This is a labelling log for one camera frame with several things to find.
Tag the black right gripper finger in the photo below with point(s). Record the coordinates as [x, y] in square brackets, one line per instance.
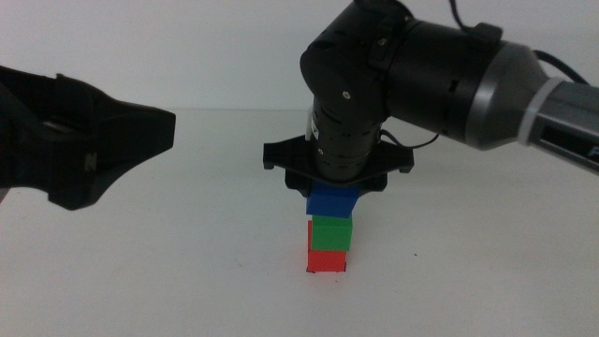
[373, 186]
[298, 183]

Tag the blue cube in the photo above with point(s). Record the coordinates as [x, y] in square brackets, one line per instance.
[331, 202]

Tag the green cube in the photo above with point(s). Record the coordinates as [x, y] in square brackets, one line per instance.
[332, 234]

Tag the red cube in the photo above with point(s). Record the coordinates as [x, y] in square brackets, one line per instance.
[326, 262]

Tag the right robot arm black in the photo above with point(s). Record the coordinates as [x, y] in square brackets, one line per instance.
[421, 70]

